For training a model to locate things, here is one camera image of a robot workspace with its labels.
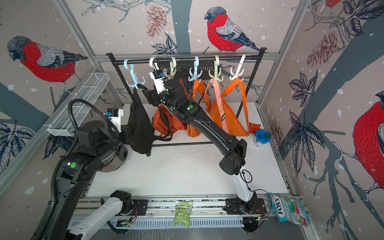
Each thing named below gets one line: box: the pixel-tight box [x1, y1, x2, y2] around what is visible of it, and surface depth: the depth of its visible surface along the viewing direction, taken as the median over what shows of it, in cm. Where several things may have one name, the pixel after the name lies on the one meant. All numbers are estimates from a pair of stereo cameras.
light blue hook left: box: [124, 59, 145, 89], surface depth 64 cm
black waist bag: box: [124, 84, 172, 155], surface depth 67 cm
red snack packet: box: [249, 122, 261, 134], surface depth 106 cm
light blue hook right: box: [188, 55, 203, 82], surface depth 69 cm
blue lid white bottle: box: [253, 129, 272, 148], surface depth 92 cm
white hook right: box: [229, 54, 247, 82], surface depth 68 cm
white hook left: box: [149, 57, 157, 68], surface depth 60 cm
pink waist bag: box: [199, 78, 229, 135], surface depth 71 cm
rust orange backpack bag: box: [152, 104, 186, 136], surface depth 83 cm
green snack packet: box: [173, 201, 193, 227], surface depth 73 cm
